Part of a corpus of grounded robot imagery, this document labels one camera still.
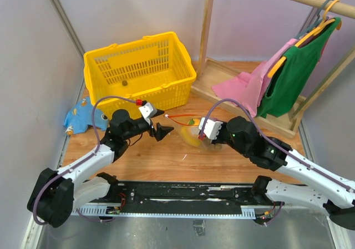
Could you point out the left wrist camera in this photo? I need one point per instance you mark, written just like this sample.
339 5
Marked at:
147 112

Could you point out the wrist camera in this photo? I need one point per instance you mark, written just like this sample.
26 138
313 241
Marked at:
147 112
212 128

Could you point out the yellow clothes hanger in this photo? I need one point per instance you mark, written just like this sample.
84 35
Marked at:
307 37

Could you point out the grey clothes hanger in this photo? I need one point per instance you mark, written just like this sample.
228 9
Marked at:
315 23

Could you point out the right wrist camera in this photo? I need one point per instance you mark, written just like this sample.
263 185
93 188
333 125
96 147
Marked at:
212 128

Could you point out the pink shirt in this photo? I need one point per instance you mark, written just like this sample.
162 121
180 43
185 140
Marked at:
249 88

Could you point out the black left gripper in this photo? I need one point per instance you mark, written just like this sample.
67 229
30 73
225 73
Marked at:
161 131

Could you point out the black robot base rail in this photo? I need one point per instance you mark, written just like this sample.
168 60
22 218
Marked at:
197 200

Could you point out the blue cartoon cloth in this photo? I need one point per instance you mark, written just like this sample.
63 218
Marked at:
79 118

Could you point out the clear zip top bag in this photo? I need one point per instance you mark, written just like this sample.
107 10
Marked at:
187 125

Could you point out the yellow plastic shopping basket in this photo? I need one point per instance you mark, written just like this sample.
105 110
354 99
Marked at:
158 69

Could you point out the wooden clothes rack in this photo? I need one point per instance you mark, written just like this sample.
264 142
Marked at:
210 72

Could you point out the orange fruit with leaf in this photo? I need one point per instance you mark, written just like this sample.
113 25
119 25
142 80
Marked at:
194 122

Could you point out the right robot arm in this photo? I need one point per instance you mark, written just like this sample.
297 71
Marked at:
321 189

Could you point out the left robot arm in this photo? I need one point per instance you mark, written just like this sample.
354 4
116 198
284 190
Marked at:
57 193

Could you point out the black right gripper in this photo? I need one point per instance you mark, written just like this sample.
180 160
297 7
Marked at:
218 140

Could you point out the green shirt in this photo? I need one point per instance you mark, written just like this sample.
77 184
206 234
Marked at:
287 83

